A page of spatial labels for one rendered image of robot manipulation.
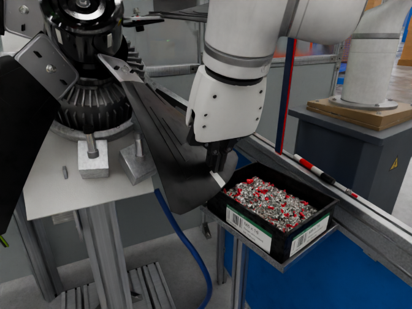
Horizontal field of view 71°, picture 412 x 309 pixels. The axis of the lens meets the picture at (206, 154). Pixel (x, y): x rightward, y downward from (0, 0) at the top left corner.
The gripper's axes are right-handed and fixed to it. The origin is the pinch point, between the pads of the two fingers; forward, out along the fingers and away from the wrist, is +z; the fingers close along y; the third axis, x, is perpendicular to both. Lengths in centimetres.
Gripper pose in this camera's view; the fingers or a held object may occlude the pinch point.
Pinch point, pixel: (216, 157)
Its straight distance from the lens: 46.3
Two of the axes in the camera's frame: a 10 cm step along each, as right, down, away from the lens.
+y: -9.1, 1.7, -3.7
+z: -1.3, 7.4, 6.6
